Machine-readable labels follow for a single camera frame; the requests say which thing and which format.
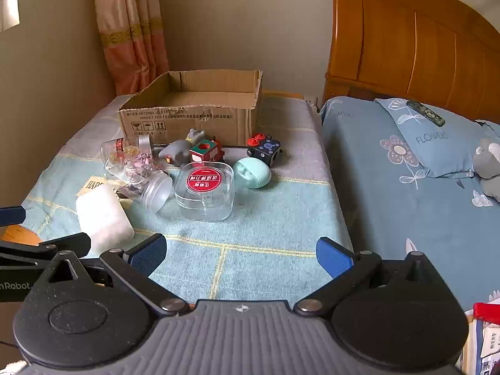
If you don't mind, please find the grey plush toy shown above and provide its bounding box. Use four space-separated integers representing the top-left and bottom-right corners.
472 137 500 203
158 128 206 166

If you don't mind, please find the black fidget cube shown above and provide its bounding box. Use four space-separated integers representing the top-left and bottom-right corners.
246 133 283 168

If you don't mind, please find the red toy block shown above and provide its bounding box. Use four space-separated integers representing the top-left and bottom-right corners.
189 137 226 164

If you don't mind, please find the white frosted plastic container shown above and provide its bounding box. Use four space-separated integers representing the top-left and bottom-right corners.
75 183 136 252

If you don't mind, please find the blue floral pillow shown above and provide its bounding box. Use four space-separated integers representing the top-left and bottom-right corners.
374 97 500 181

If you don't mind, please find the checkered table cloth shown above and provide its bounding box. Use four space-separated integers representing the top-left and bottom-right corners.
19 93 354 306

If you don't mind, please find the red plastic object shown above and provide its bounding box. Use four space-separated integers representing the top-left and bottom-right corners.
472 301 500 327

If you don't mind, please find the brown cardboard box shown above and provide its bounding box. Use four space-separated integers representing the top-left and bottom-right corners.
117 69 263 148

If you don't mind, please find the printed paper booklet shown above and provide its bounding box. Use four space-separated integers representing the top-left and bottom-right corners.
464 312 500 375

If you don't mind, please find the wooden bed headboard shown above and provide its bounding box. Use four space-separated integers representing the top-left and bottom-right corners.
322 0 500 121

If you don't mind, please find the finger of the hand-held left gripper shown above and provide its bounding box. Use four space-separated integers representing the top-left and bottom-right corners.
0 232 93 271
0 205 27 228

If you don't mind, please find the blue floral bedsheet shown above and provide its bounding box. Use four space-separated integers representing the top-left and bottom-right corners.
319 96 500 314

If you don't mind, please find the pink patterned curtain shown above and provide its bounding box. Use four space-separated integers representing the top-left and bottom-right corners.
92 0 170 95

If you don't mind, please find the clear jar with frosted lid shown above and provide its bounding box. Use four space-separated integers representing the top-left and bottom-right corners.
117 164 173 214

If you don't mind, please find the dark remote control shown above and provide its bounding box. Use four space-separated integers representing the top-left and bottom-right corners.
406 100 446 127

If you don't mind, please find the pink clear keychain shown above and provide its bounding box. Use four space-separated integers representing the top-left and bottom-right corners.
127 154 159 179

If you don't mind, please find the clear box with red label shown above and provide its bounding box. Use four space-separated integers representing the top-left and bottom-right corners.
174 161 236 223

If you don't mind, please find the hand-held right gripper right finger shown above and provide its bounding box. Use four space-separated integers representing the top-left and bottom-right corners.
293 236 444 317

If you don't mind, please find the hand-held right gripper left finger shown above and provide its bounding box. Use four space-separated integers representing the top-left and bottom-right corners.
50 233 191 318

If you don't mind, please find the white wall paper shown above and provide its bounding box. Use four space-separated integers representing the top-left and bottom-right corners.
0 0 20 32

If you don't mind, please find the clear jar with red label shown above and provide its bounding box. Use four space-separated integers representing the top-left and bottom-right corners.
101 134 155 176

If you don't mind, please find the mint green oval case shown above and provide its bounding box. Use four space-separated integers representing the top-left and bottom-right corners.
233 157 272 189

